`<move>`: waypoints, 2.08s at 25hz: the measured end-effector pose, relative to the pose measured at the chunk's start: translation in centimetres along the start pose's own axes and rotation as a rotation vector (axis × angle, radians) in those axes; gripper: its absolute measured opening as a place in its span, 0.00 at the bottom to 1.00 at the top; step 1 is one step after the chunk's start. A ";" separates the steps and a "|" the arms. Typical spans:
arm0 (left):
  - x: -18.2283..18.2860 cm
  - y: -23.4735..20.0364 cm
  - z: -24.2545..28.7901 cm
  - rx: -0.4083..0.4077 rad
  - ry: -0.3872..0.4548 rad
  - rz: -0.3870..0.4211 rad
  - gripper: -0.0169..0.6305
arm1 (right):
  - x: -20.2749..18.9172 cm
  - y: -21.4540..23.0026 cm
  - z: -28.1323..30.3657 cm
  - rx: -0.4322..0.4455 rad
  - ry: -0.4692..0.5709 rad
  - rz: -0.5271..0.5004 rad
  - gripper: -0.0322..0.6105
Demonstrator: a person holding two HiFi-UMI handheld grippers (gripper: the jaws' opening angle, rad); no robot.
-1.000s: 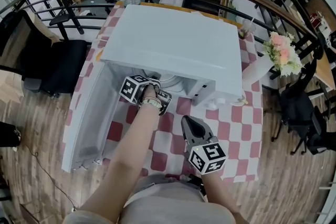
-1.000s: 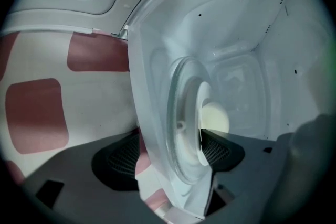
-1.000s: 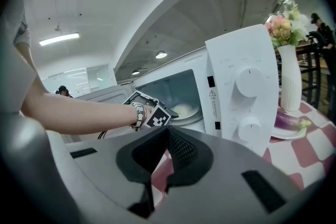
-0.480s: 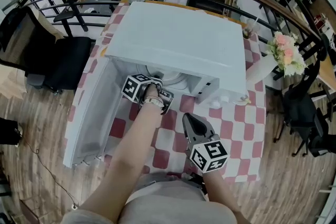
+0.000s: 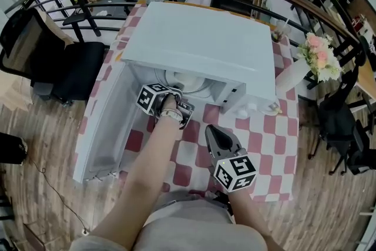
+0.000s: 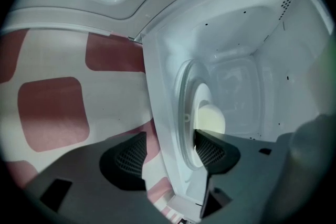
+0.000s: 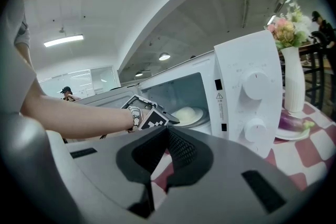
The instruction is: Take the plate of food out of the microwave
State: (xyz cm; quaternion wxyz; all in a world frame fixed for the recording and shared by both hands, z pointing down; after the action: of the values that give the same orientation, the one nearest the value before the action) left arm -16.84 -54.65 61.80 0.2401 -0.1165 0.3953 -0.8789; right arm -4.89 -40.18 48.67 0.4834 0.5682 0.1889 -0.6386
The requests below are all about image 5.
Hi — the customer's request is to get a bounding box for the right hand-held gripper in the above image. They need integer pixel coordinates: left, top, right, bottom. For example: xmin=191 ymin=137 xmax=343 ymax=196
xmin=204 ymin=124 xmax=257 ymax=193

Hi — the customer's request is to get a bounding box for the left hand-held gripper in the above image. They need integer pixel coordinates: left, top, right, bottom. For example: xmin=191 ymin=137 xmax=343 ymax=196
xmin=136 ymin=82 xmax=196 ymax=130

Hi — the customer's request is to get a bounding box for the white round plate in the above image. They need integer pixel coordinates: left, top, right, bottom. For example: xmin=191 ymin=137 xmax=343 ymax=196
xmin=173 ymin=75 xmax=206 ymax=92

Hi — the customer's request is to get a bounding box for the white microwave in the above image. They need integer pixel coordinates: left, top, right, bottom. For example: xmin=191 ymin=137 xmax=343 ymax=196
xmin=72 ymin=1 xmax=281 ymax=185

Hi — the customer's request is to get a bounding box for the person's right forearm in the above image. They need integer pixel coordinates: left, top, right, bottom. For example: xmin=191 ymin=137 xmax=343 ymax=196
xmin=227 ymin=189 xmax=283 ymax=251

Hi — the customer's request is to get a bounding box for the person's left forearm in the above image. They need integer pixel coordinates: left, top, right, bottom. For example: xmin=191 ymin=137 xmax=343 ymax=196
xmin=86 ymin=114 xmax=184 ymax=245

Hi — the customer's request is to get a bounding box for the person's left hand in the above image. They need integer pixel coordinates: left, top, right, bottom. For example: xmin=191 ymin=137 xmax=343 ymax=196
xmin=162 ymin=93 xmax=180 ymax=112

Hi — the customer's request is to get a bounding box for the red white checkered tablecloth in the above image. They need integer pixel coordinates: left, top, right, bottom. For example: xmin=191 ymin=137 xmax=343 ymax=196
xmin=75 ymin=2 xmax=301 ymax=204

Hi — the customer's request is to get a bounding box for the black waist pack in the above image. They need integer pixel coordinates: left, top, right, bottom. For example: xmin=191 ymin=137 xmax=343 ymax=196
xmin=213 ymin=190 xmax=236 ymax=225

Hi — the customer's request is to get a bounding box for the person's grey shirt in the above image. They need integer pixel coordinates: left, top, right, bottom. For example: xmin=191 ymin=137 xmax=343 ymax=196
xmin=69 ymin=189 xmax=268 ymax=251

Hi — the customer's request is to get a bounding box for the white vase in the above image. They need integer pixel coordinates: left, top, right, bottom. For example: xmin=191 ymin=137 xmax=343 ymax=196
xmin=276 ymin=60 xmax=310 ymax=92

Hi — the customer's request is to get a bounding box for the black mesh office chair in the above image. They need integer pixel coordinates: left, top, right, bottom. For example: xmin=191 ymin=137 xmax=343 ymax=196
xmin=0 ymin=7 xmax=107 ymax=105

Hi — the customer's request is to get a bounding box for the black office chair with jacket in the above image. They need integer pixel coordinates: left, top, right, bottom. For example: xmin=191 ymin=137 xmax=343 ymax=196
xmin=308 ymin=88 xmax=376 ymax=177

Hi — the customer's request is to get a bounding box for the plastic drink cup with straw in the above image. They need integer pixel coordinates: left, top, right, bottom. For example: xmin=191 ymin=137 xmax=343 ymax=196
xmin=271 ymin=19 xmax=293 ymax=43

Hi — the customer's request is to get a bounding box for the pink white flower bouquet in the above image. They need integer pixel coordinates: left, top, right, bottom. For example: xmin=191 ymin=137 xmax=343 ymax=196
xmin=296 ymin=32 xmax=345 ymax=83

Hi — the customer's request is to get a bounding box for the brown paper bag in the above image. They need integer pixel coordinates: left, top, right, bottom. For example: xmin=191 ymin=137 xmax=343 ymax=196
xmin=0 ymin=10 xmax=75 ymax=111

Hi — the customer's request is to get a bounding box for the black floor device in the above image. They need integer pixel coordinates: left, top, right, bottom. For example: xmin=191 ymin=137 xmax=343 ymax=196
xmin=0 ymin=132 xmax=29 ymax=166

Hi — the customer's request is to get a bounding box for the white wrist bracelet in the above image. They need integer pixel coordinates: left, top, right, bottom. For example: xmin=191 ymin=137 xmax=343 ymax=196
xmin=159 ymin=108 xmax=184 ymax=122

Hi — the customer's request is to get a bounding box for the black floor cable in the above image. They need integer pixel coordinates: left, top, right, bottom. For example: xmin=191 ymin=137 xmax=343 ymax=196
xmin=27 ymin=155 xmax=90 ymax=237

